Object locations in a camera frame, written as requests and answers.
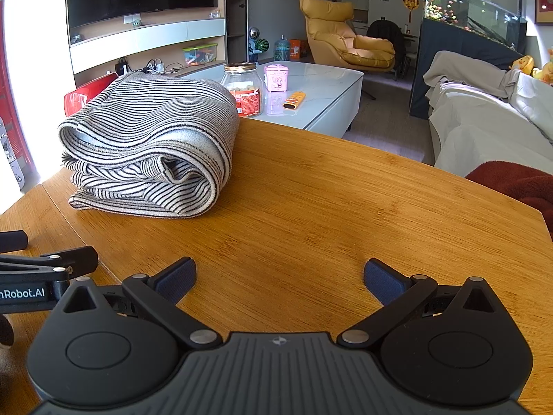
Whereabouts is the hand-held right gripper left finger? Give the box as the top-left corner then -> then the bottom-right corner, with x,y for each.
51,257 -> 224,351

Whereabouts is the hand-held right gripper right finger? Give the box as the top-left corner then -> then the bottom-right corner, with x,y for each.
336,258 -> 506,350

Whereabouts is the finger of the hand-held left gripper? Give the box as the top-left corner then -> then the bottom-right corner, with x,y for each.
0,230 -> 29,252
0,246 -> 100,284

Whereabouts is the striped long-sleeve shirt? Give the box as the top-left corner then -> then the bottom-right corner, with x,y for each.
58,72 -> 241,218

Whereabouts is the white printed panel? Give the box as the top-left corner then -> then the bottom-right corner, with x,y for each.
0,117 -> 25,192

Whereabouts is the red stool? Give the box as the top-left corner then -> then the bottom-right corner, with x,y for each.
63,72 -> 120,118

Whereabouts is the grey sofa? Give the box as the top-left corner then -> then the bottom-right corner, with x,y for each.
427,49 -> 553,179

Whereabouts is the glass jar with red label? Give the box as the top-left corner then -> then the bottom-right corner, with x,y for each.
220,62 -> 264,119

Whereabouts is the white coffee table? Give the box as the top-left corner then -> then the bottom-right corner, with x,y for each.
178,60 -> 365,133

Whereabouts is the small orange bottle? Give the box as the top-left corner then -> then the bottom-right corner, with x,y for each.
282,91 -> 308,110

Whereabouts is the grey blanket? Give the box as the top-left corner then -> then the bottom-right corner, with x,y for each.
423,50 -> 520,101

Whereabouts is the pink box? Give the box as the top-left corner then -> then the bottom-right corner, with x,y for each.
263,64 -> 290,93

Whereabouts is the clear plastic storage box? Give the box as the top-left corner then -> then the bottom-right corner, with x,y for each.
182,43 -> 218,65

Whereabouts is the white television cabinet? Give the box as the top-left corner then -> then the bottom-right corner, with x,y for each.
68,17 -> 228,88

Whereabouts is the fish tank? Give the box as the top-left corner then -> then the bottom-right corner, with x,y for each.
409,0 -> 528,120

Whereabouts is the black chair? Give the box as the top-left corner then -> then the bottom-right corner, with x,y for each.
366,19 -> 407,79

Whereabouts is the yellow armchair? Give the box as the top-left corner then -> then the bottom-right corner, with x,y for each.
299,0 -> 396,72

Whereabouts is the blue water bottle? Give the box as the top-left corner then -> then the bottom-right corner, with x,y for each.
273,34 -> 292,62

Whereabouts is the brown plush toy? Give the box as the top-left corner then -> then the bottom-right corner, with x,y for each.
532,47 -> 553,84

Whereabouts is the power strip with cables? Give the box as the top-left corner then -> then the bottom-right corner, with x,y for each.
114,57 -> 183,75

